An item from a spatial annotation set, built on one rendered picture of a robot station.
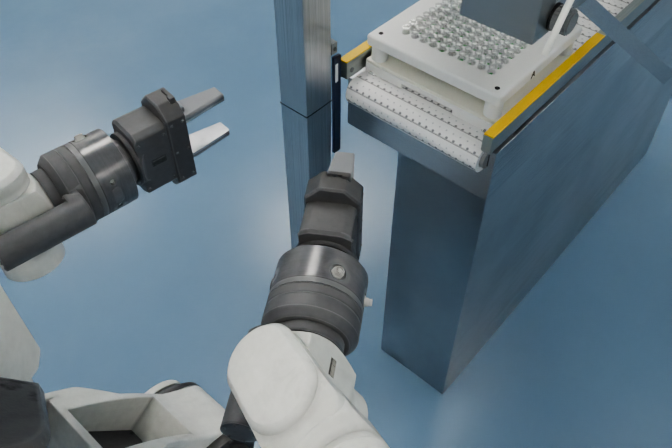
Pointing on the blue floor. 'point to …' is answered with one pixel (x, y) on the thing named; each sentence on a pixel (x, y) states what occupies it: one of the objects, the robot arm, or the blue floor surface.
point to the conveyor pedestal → (507, 224)
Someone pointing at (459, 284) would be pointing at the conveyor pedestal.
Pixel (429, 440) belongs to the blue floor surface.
